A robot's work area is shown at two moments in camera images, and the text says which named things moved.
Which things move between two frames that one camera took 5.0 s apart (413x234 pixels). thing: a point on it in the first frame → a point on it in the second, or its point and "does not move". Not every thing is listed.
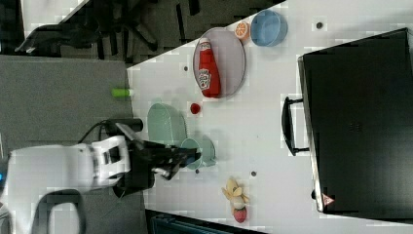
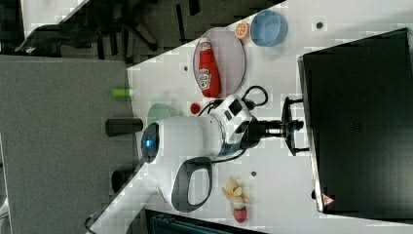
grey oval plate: x=229 y=57 does not move
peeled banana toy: x=234 y=192 does not move
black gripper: x=148 y=158 → x=259 y=130
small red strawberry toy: x=195 y=108 does not move
